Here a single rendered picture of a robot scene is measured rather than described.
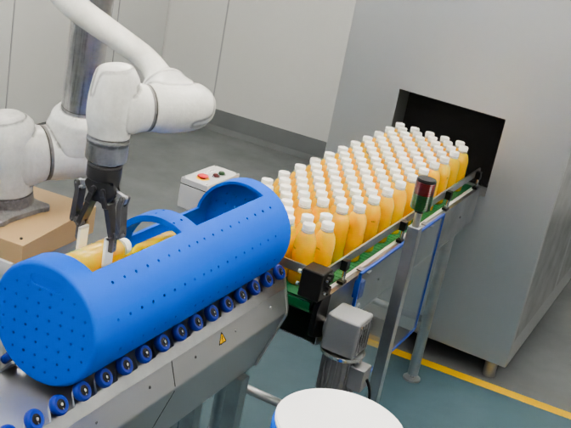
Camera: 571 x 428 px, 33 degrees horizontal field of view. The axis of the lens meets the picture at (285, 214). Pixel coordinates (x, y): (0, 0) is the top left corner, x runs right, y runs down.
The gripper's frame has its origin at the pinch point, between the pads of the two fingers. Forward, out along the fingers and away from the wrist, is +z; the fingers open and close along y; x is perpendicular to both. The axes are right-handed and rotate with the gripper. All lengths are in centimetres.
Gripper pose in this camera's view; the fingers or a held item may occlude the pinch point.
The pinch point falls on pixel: (94, 247)
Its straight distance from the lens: 217.1
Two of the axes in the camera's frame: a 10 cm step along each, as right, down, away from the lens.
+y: -8.6, -3.2, 3.9
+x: -4.7, 2.4, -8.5
